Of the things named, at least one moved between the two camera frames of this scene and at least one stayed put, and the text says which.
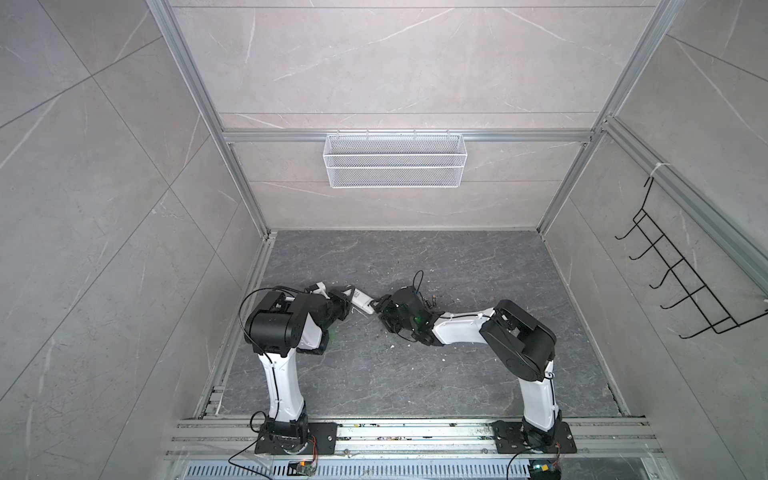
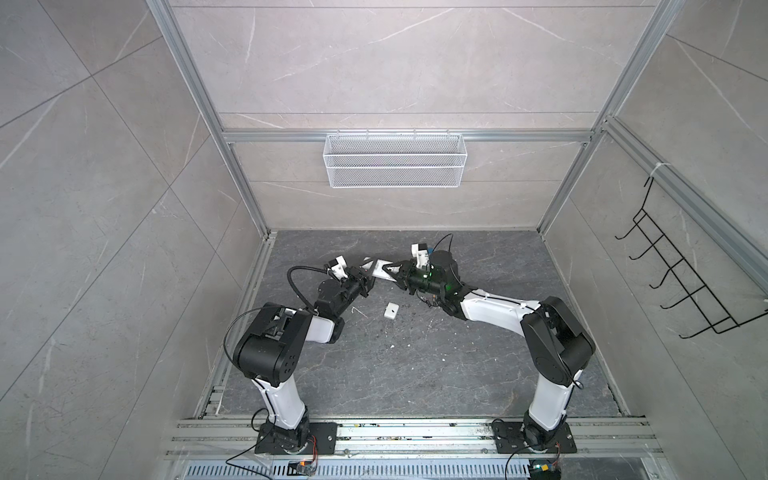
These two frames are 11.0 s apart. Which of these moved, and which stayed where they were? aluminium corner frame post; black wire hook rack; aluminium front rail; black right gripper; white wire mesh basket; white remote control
Moved: white remote control; black right gripper
Stayed: aluminium front rail; black wire hook rack; aluminium corner frame post; white wire mesh basket
